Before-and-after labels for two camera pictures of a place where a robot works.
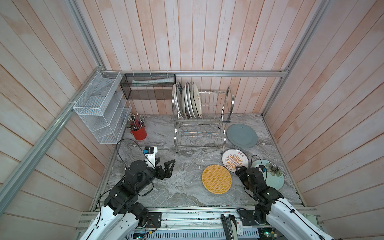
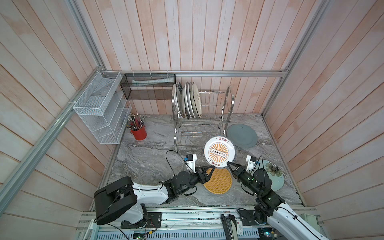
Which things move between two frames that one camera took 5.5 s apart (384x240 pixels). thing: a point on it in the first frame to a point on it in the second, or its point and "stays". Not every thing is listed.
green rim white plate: [178, 95] stays
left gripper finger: [158, 159] to [207, 171]
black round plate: [183, 102] stays
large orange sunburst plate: [187, 99] stays
